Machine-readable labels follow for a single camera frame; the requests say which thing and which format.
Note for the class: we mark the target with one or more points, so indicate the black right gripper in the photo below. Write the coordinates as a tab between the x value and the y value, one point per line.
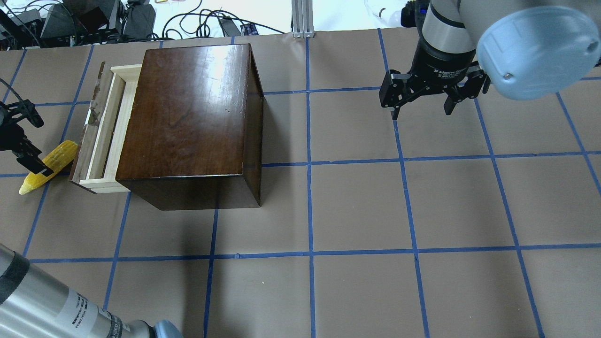
440	65

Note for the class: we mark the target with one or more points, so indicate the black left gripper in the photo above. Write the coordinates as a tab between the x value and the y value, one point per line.
13	136

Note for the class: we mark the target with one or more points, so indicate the yellow corn cob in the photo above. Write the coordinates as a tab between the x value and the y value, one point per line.
56	160

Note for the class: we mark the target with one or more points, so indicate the light wood drawer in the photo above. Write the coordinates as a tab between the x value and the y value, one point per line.
95	166

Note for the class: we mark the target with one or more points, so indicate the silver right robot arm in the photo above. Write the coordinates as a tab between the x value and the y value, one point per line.
526	49

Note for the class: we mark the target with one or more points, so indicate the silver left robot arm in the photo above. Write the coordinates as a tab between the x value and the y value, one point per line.
34	304

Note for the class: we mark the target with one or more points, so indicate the dark wooden drawer cabinet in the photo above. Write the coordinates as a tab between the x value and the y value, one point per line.
194	136

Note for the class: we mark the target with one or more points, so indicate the aluminium frame post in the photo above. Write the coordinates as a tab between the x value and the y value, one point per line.
302	19

